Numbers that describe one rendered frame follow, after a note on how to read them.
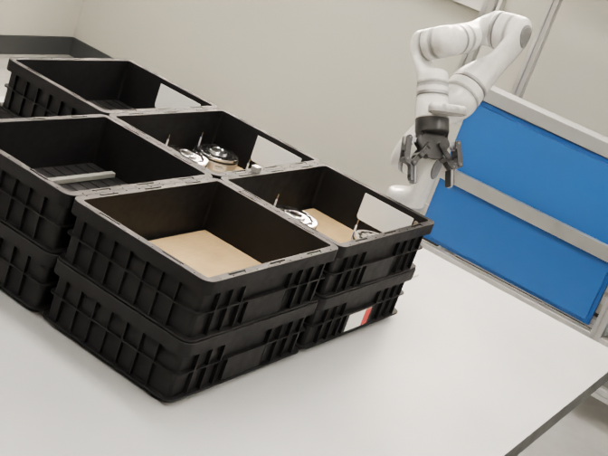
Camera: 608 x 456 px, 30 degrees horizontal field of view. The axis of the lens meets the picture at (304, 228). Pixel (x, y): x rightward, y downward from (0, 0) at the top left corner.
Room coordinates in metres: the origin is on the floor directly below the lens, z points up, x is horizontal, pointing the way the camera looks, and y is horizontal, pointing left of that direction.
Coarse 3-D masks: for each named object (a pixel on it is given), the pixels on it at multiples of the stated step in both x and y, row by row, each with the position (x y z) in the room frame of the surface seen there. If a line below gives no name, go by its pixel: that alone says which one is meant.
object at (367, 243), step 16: (224, 176) 2.07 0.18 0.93; (240, 176) 2.11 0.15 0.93; (256, 176) 2.15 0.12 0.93; (272, 208) 1.99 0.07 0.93; (304, 224) 1.97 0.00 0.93; (416, 224) 2.21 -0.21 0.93; (432, 224) 2.26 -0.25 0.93; (368, 240) 2.01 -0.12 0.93; (384, 240) 2.07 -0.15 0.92; (400, 240) 2.14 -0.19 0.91; (336, 256) 1.93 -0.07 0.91
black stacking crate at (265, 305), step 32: (160, 192) 1.89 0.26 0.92; (192, 192) 1.97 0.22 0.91; (224, 192) 2.03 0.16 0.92; (128, 224) 1.83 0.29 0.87; (160, 224) 1.91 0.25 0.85; (192, 224) 2.00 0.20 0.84; (224, 224) 2.01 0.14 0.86; (256, 224) 1.99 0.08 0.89; (288, 224) 1.96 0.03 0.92; (64, 256) 1.71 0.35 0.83; (96, 256) 1.67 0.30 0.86; (128, 256) 1.64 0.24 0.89; (256, 256) 1.98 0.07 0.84; (288, 256) 1.95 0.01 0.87; (128, 288) 1.64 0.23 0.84; (160, 288) 1.61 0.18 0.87; (256, 288) 1.72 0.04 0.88; (288, 288) 1.80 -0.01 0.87; (160, 320) 1.60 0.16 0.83; (192, 320) 1.58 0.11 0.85; (224, 320) 1.66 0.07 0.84; (256, 320) 1.73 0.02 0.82
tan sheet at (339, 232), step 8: (312, 208) 2.38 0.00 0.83; (312, 216) 2.33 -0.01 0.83; (320, 216) 2.35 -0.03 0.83; (328, 216) 2.37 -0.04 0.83; (320, 224) 2.30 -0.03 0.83; (328, 224) 2.31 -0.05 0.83; (336, 224) 2.33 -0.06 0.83; (320, 232) 2.25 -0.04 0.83; (328, 232) 2.27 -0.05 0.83; (336, 232) 2.29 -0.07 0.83; (344, 232) 2.30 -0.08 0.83; (352, 232) 2.32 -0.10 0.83; (336, 240) 2.24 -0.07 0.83; (344, 240) 2.25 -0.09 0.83
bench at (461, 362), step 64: (0, 320) 1.66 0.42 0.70; (384, 320) 2.23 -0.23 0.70; (448, 320) 2.36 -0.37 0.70; (512, 320) 2.50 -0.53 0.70; (0, 384) 1.47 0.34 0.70; (64, 384) 1.54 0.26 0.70; (128, 384) 1.60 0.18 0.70; (256, 384) 1.76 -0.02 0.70; (320, 384) 1.84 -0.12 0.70; (384, 384) 1.93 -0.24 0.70; (448, 384) 2.03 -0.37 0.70; (512, 384) 2.14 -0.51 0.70; (576, 384) 2.27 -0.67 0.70; (0, 448) 1.32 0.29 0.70; (64, 448) 1.37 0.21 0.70; (128, 448) 1.43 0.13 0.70; (192, 448) 1.49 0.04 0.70; (256, 448) 1.55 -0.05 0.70; (320, 448) 1.62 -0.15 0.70; (384, 448) 1.70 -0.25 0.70; (448, 448) 1.78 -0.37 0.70; (512, 448) 1.86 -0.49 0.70
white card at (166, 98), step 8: (160, 88) 2.61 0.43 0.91; (168, 88) 2.60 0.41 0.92; (160, 96) 2.61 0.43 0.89; (168, 96) 2.60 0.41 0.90; (176, 96) 2.59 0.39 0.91; (184, 96) 2.58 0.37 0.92; (160, 104) 2.60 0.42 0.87; (168, 104) 2.59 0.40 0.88; (176, 104) 2.58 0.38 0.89; (184, 104) 2.57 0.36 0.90; (192, 104) 2.56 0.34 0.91; (200, 104) 2.56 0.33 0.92
